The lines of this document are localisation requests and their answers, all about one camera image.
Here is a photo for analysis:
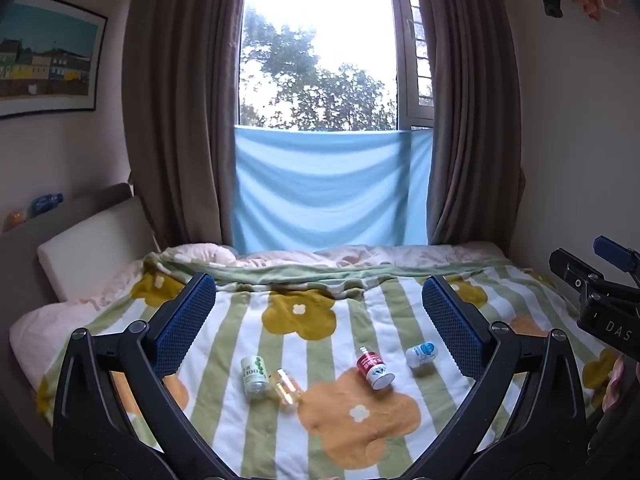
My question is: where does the red and white bottle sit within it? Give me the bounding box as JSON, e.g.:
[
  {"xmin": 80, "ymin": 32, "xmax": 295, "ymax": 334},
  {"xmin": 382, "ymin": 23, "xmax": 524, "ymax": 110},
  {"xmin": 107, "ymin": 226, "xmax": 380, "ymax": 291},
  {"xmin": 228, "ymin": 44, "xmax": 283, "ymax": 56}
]
[{"xmin": 355, "ymin": 346, "xmax": 395, "ymax": 390}]

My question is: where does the green white bottle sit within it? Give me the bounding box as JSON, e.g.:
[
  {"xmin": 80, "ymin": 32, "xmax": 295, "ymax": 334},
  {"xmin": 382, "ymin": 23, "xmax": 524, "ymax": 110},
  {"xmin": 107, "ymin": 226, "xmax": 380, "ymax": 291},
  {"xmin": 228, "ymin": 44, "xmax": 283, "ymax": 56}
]
[{"xmin": 240, "ymin": 355, "xmax": 272, "ymax": 401}]

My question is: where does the clear amber small bottle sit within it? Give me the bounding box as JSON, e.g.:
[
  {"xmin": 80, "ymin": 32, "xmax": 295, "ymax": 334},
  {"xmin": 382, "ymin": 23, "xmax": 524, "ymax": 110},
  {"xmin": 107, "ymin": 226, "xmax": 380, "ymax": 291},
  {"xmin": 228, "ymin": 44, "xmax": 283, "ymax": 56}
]
[{"xmin": 270, "ymin": 368, "xmax": 302, "ymax": 407}]

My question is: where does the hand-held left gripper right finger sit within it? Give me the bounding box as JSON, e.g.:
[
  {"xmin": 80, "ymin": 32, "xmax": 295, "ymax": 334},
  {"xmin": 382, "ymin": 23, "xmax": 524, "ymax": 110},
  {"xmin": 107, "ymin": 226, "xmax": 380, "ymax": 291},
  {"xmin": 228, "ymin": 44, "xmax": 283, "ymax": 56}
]
[{"xmin": 401, "ymin": 275, "xmax": 587, "ymax": 480}]

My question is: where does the person's right hand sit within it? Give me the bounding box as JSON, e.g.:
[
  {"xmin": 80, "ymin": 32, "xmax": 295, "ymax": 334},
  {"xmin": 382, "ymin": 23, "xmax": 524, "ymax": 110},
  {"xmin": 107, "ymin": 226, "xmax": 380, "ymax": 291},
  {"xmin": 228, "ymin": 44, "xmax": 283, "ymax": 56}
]
[{"xmin": 602, "ymin": 355, "xmax": 628, "ymax": 413}]

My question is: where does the white cushion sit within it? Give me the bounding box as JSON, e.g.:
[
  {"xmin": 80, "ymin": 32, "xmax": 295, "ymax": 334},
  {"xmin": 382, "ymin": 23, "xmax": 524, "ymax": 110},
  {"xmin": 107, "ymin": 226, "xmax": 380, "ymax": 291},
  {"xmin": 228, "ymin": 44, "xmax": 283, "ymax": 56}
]
[{"xmin": 36, "ymin": 195, "xmax": 162, "ymax": 304}]

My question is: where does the floral striped blanket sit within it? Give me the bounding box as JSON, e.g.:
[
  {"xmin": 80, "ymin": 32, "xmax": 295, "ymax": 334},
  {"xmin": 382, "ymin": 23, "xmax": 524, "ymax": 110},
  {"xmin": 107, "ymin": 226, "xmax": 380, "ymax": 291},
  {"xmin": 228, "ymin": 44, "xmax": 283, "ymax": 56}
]
[{"xmin": 35, "ymin": 247, "xmax": 622, "ymax": 480}]

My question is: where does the white blue small bottle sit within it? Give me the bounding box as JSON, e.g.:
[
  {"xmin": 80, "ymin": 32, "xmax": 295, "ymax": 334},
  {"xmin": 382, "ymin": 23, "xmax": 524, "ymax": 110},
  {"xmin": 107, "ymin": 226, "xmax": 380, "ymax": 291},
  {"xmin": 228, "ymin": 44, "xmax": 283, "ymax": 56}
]
[{"xmin": 404, "ymin": 341, "xmax": 437, "ymax": 370}]

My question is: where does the pink pillow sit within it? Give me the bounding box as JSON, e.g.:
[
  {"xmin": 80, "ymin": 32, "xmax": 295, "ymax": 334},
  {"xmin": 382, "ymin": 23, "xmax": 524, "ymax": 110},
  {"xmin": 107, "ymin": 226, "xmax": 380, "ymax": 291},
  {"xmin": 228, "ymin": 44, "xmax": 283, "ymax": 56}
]
[{"xmin": 9, "ymin": 260, "xmax": 147, "ymax": 392}]

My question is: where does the light blue cloth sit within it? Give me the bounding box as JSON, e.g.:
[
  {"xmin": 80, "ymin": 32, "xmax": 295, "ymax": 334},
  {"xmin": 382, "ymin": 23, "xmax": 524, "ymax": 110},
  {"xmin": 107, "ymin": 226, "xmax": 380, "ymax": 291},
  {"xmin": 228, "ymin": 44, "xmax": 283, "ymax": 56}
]
[{"xmin": 230, "ymin": 127, "xmax": 435, "ymax": 254}]

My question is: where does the pink bed sheet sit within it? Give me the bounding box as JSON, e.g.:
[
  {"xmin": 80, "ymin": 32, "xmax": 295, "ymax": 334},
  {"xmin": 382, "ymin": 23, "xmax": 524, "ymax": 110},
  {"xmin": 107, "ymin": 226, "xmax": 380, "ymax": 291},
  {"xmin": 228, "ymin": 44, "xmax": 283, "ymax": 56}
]
[{"xmin": 165, "ymin": 241, "xmax": 507, "ymax": 270}]

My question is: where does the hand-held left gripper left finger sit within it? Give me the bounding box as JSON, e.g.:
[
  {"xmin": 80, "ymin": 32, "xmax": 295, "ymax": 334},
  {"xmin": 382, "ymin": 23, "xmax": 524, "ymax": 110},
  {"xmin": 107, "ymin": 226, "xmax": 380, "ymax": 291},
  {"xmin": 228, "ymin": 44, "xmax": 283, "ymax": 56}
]
[{"xmin": 51, "ymin": 272, "xmax": 240, "ymax": 480}]

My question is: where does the window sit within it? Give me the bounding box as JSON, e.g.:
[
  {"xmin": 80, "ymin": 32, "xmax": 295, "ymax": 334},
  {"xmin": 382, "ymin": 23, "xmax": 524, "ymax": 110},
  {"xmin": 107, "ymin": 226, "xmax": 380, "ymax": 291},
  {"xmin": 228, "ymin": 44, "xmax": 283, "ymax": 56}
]
[{"xmin": 239, "ymin": 0, "xmax": 437, "ymax": 134}]

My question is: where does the brown curtain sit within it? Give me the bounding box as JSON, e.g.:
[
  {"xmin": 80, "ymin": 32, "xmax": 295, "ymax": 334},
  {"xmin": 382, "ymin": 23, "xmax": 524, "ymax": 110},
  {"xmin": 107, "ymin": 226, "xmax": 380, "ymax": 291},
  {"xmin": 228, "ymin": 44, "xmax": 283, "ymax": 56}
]
[
  {"xmin": 120, "ymin": 0, "xmax": 252, "ymax": 257},
  {"xmin": 395, "ymin": 0, "xmax": 527, "ymax": 250}
]

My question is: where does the framed wall picture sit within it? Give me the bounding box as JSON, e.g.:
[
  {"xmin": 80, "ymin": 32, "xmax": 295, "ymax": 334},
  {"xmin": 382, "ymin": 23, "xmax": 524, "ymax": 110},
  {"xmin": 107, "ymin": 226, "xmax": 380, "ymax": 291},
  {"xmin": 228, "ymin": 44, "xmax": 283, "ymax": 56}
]
[{"xmin": 0, "ymin": 0, "xmax": 109, "ymax": 120}]

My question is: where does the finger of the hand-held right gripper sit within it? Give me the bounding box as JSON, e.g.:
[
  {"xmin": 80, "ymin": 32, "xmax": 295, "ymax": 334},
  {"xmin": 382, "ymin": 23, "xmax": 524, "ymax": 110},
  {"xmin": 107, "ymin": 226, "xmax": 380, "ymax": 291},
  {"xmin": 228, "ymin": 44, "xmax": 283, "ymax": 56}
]
[
  {"xmin": 548, "ymin": 247, "xmax": 607, "ymax": 302},
  {"xmin": 593, "ymin": 235, "xmax": 640, "ymax": 272}
]

